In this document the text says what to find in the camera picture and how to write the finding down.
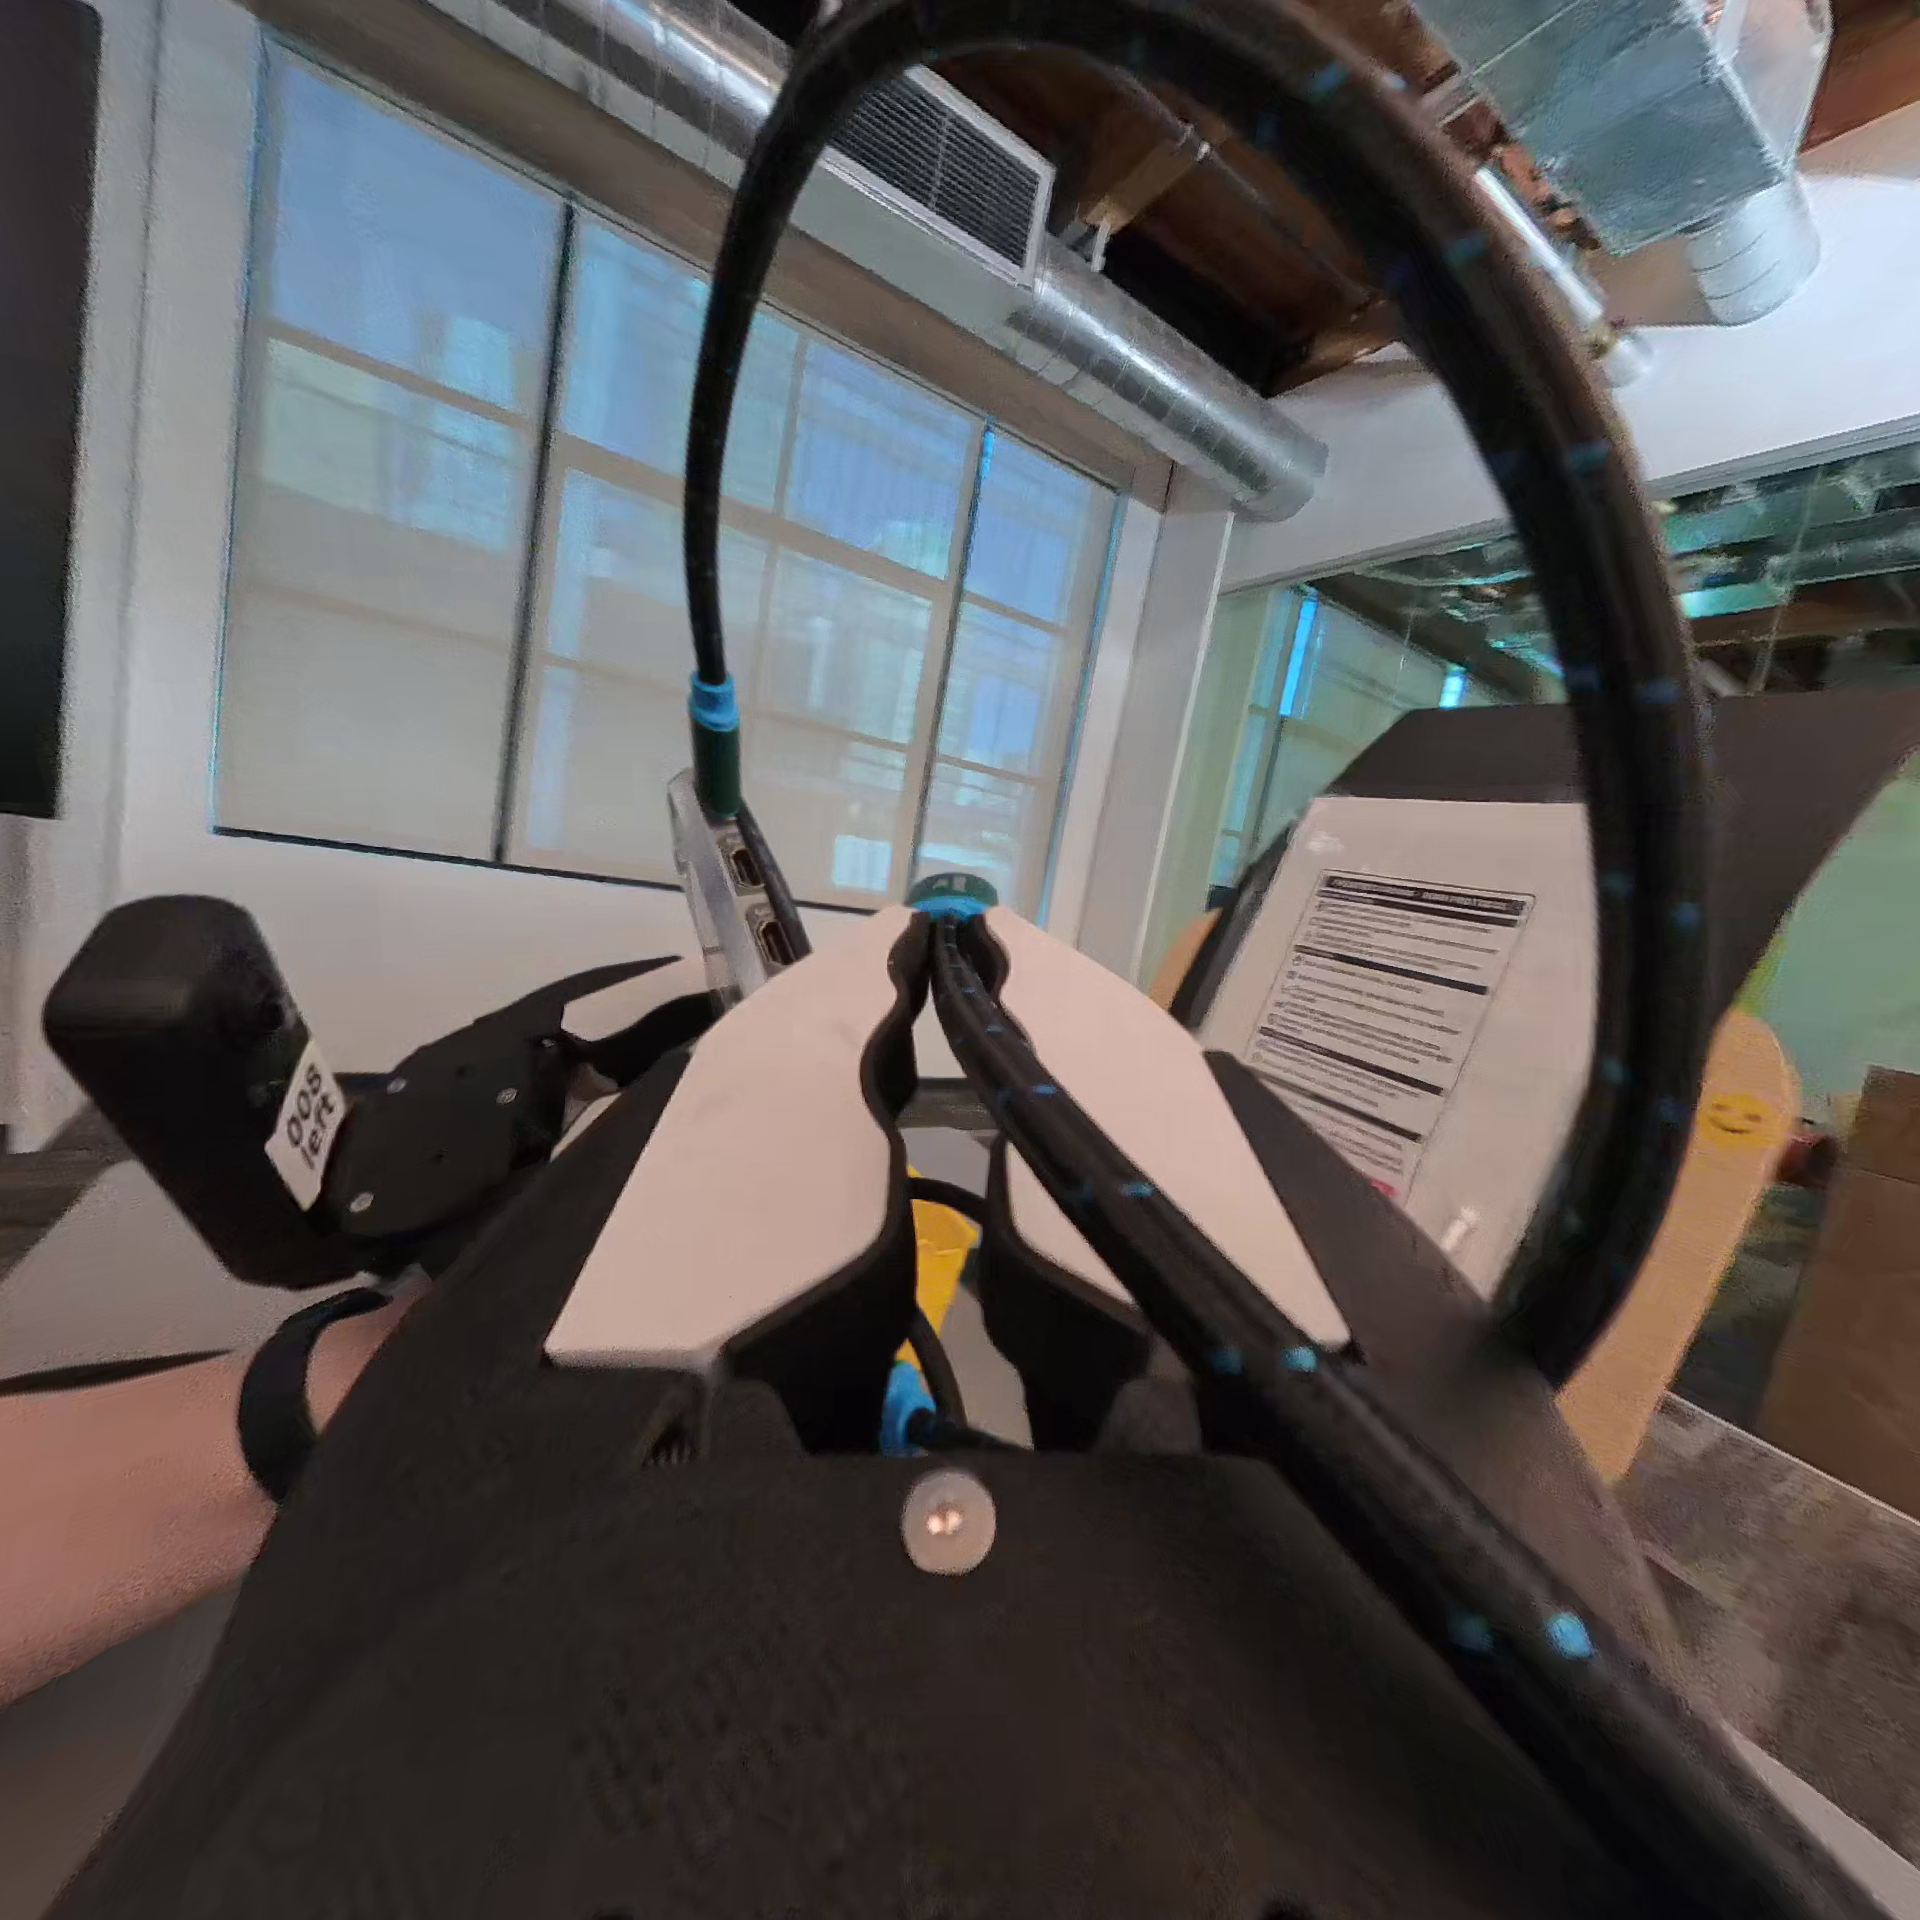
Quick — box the rectangular foil duct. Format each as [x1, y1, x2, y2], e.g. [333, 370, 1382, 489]
[1416, 0, 1824, 326]

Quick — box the person's left forearm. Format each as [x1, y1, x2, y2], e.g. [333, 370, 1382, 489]
[0, 1351, 287, 1707]

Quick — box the large black monitor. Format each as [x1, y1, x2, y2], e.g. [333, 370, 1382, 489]
[0, 0, 105, 819]

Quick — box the black wrist strap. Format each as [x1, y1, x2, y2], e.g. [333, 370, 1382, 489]
[238, 1288, 400, 1507]

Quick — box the large grid window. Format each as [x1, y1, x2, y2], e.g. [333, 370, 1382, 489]
[209, 31, 1126, 913]

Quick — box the yellow plastic bin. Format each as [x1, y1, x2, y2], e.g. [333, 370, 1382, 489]
[901, 1192, 984, 1338]

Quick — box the round spiral metal duct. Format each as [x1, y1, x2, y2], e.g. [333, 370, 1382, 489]
[495, 0, 1328, 519]

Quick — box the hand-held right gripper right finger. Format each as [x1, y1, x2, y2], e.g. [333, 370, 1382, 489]
[928, 904, 1353, 1357]

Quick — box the metal hdmi splitter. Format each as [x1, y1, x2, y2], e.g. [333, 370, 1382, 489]
[668, 769, 812, 1011]

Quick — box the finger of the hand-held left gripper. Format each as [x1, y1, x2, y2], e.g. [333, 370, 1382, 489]
[576, 990, 736, 1098]
[544, 955, 688, 1040]

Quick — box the white air vent grille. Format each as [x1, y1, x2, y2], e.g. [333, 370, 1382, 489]
[816, 66, 1050, 288]

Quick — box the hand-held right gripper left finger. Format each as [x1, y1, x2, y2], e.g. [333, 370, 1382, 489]
[544, 904, 916, 1374]

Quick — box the brown cardboard box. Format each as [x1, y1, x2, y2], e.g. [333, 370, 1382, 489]
[1756, 1065, 1920, 1488]

